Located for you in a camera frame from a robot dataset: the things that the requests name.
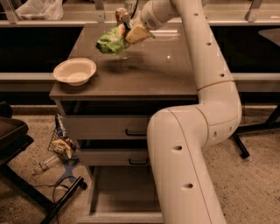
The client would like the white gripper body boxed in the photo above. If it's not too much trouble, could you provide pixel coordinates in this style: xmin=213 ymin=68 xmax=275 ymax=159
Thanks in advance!
xmin=140 ymin=1 xmax=163 ymax=31

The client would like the green rice chip bag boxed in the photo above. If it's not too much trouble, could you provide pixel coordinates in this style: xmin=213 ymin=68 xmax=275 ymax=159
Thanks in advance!
xmin=95 ymin=25 xmax=157 ymax=56

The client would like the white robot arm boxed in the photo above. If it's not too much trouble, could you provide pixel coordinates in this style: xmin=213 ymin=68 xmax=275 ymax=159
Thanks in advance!
xmin=136 ymin=0 xmax=242 ymax=224

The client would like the grey drawer cabinet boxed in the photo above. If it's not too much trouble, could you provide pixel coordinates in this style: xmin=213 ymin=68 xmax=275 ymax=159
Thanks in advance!
xmin=48 ymin=23 xmax=200 ymax=224

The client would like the white plastic bag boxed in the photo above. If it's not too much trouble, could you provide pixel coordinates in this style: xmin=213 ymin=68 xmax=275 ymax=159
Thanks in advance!
xmin=16 ymin=0 xmax=64 ymax=20

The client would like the top grey drawer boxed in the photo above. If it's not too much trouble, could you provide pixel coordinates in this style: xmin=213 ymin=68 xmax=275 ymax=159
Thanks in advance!
xmin=62 ymin=115 xmax=148 ymax=140

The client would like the grey drawer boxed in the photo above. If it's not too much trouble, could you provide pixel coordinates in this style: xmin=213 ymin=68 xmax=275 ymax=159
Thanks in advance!
xmin=76 ymin=166 xmax=164 ymax=224
xmin=62 ymin=115 xmax=148 ymax=140
xmin=77 ymin=149 xmax=149 ymax=166

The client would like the middle grey drawer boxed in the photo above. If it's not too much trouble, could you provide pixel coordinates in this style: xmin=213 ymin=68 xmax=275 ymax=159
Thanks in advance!
xmin=77 ymin=149 xmax=149 ymax=166

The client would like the bottom grey drawer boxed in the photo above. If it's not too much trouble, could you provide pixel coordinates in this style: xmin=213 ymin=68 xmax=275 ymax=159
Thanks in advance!
xmin=76 ymin=166 xmax=164 ymax=224

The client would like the orange soda can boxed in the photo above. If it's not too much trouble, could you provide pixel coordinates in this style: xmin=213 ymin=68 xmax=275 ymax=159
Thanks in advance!
xmin=115 ymin=8 xmax=130 ymax=25

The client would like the white paper bowl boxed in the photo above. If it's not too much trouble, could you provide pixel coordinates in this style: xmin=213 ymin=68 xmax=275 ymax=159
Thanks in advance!
xmin=53 ymin=58 xmax=96 ymax=86

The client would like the clear plastic bottle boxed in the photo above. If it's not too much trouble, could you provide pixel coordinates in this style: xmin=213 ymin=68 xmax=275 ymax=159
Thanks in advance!
xmin=32 ymin=155 xmax=60 ymax=176

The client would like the black chair base left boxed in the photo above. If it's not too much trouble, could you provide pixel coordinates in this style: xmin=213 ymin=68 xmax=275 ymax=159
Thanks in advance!
xmin=0 ymin=105 xmax=88 ymax=224

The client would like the black stand leg right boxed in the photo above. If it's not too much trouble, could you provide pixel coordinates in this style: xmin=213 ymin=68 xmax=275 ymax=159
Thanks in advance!
xmin=232 ymin=104 xmax=280 ymax=159

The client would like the wire basket with snacks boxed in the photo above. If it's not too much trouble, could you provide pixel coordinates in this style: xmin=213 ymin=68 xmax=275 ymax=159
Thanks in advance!
xmin=48 ymin=114 xmax=78 ymax=161

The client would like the black cable on floor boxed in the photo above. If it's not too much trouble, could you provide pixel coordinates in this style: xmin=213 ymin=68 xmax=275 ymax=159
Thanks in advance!
xmin=31 ymin=175 xmax=79 ymax=224

